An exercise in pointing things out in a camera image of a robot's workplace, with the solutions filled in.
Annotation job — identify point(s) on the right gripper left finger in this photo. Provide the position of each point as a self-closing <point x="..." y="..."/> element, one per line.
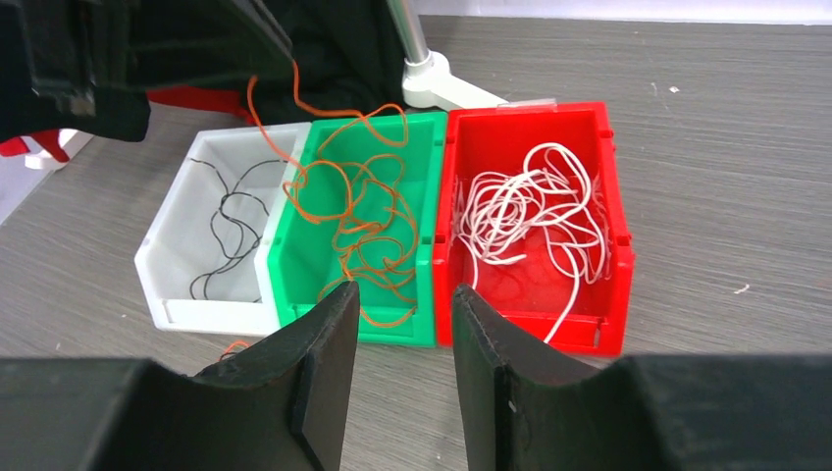
<point x="280" y="404"/>

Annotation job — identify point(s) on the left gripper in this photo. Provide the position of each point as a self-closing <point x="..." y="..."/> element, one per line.
<point x="46" y="68"/>

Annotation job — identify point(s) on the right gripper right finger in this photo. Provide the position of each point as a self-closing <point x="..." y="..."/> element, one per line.
<point x="527" y="406"/>

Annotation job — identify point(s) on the red t-shirt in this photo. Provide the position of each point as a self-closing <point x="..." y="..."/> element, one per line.
<point x="188" y="101"/>

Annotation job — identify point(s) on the grey plastic bin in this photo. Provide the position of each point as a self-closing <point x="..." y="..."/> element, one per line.
<point x="201" y="264"/>

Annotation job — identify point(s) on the black t-shirt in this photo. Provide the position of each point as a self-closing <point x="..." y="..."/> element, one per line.
<point x="348" y="52"/>

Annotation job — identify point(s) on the red plastic bin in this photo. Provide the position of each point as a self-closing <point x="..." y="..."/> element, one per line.
<point x="531" y="217"/>

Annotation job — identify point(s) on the green plastic bin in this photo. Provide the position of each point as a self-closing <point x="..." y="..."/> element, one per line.
<point x="362" y="206"/>

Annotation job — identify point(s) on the white clothes rack stand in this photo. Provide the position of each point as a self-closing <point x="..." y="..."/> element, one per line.
<point x="427" y="82"/>

